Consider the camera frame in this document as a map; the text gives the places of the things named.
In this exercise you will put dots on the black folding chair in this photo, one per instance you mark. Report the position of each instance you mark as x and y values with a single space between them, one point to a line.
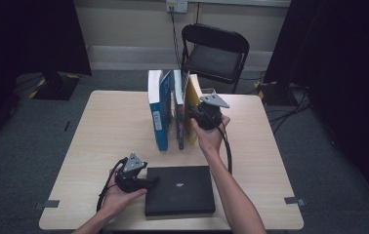
213 60

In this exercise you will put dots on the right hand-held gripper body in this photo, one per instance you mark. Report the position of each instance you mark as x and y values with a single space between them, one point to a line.
210 117

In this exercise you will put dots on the dark curtain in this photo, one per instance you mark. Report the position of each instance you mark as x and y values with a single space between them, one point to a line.
335 48
26 32

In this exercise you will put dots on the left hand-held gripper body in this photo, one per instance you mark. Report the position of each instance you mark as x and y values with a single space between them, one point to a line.
129 178

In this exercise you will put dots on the black stand base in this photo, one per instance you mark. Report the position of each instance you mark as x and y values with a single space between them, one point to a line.
277 96
55 87

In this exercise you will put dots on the yellow book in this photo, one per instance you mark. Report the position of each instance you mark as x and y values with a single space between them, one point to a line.
190 97

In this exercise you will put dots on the person's left hand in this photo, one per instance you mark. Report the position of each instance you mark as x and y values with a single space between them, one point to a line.
117 200

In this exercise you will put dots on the grey tape strip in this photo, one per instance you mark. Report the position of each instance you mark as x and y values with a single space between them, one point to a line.
47 204
295 201

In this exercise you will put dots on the white wall socket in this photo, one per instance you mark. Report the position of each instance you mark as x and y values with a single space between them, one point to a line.
181 6

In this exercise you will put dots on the black book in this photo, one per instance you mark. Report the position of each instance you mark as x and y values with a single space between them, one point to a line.
179 191

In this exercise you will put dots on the clear acrylic organizer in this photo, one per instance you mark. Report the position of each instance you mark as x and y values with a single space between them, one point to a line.
210 91

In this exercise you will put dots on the person's right hand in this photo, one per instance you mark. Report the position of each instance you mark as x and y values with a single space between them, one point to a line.
212 141

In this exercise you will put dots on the red and blue book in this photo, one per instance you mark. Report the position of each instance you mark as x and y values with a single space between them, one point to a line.
179 110

